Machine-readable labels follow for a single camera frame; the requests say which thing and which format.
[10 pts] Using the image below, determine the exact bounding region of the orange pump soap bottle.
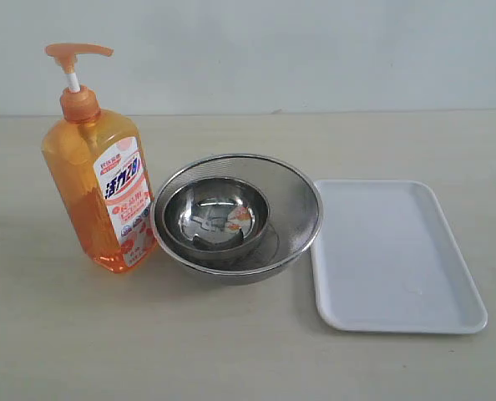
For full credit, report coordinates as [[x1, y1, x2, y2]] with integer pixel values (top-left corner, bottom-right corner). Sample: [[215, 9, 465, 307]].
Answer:
[[41, 43, 157, 273]]

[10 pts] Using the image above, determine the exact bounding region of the small stainless steel bowl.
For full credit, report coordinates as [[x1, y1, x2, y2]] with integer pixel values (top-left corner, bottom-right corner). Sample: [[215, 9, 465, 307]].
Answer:
[[161, 177, 271, 260]]

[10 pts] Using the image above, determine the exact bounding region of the large steel mesh strainer bowl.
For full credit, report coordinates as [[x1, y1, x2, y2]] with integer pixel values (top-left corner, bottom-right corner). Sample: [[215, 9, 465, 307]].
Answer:
[[150, 154, 323, 285]]

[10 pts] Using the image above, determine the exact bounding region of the white plastic tray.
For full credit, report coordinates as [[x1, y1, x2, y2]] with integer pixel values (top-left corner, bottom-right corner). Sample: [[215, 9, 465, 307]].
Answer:
[[311, 180, 488, 335]]

